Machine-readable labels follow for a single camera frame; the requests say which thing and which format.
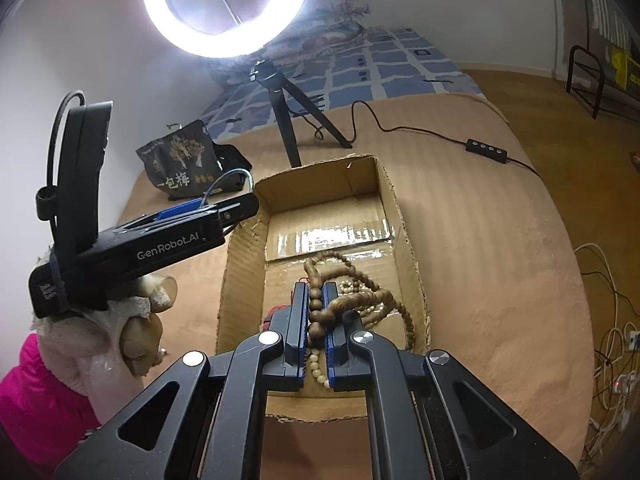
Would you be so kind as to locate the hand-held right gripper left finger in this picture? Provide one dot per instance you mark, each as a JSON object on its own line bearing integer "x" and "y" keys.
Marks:
{"x": 298, "y": 330}

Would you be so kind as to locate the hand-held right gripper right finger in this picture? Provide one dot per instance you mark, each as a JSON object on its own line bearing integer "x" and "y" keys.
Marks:
{"x": 334, "y": 340}

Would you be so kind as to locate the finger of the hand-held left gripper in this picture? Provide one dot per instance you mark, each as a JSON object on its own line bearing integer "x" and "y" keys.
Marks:
{"x": 180, "y": 208}
{"x": 240, "y": 207}

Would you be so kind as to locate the cardboard box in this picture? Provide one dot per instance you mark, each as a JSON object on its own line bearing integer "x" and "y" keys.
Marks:
{"x": 325, "y": 220}

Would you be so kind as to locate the person's left forearm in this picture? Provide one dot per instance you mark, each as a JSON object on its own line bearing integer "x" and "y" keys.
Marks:
{"x": 40, "y": 390}

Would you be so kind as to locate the person's left hand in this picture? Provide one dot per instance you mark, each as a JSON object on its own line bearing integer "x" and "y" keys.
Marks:
{"x": 140, "y": 330}

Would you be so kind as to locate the black snack bag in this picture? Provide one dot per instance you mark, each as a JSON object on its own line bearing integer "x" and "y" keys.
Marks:
{"x": 185, "y": 160}

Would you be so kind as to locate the black tripod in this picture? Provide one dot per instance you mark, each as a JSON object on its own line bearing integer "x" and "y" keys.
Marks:
{"x": 272, "y": 80}

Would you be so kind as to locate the folded floral quilt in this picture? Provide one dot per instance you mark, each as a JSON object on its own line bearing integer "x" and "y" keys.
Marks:
{"x": 330, "y": 35}

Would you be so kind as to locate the blue checked bed sheet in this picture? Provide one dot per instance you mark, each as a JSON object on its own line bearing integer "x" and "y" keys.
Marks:
{"x": 400, "y": 70}

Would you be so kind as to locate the black inline light controller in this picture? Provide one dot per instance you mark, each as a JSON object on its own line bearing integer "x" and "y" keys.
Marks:
{"x": 484, "y": 147}

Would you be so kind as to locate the white power strip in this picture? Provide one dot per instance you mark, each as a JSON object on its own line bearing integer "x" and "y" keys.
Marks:
{"x": 627, "y": 382}

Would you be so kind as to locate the black clothes rack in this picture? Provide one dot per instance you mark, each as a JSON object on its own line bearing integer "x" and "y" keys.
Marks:
{"x": 585, "y": 47}

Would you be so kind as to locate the yellow crate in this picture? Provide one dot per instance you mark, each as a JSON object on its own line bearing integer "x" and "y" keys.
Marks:
{"x": 622, "y": 67}

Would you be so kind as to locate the white fringed scarf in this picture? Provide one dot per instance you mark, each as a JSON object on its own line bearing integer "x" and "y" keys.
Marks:
{"x": 605, "y": 10}

